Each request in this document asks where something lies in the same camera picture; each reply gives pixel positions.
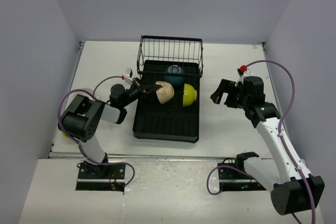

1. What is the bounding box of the black drip tray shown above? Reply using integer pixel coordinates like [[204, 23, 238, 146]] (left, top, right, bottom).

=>
[[133, 60, 202, 143]]

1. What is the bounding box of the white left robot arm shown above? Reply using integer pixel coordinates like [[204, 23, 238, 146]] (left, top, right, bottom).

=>
[[58, 78, 162, 178]]

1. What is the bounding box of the beige bird painted bowl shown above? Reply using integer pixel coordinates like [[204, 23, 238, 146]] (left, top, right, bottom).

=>
[[155, 81, 175, 104]]

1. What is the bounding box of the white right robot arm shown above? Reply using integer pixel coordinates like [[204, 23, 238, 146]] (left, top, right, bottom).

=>
[[211, 76, 325, 216]]

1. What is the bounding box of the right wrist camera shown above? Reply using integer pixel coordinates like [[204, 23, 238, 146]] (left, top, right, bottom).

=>
[[237, 65, 254, 77]]

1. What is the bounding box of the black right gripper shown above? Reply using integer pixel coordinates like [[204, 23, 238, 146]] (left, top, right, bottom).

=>
[[211, 79, 250, 109]]

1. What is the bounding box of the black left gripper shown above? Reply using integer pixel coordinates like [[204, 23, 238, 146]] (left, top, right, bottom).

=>
[[120, 77, 162, 108]]

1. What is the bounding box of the lime green bowl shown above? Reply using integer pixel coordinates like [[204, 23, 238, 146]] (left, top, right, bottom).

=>
[[61, 131, 70, 140], [182, 83, 197, 107]]

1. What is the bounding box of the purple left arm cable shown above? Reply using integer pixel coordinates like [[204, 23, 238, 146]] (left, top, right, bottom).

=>
[[58, 76, 136, 189]]

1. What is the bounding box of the lime green bowl front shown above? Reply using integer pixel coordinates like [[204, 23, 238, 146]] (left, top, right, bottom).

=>
[[61, 131, 70, 140]]

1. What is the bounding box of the blue ceramic bowl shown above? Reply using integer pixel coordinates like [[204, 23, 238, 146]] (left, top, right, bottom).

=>
[[163, 65, 185, 87]]

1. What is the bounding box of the black wire dish rack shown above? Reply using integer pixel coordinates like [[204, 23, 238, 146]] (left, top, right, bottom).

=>
[[136, 35, 203, 78]]

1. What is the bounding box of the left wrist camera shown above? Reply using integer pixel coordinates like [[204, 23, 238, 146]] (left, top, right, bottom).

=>
[[122, 68, 133, 85]]

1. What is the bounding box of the white speckled ceramic bowl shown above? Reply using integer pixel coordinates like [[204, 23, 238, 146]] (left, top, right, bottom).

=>
[[83, 88, 98, 100]]

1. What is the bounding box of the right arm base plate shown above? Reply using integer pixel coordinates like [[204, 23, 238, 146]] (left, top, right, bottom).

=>
[[218, 168, 266, 191]]

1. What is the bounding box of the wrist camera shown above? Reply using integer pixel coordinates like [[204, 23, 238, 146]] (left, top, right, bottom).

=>
[[122, 68, 133, 85], [237, 65, 254, 77]]

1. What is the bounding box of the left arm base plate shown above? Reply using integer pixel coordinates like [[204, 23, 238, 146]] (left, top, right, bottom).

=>
[[76, 161, 125, 192]]

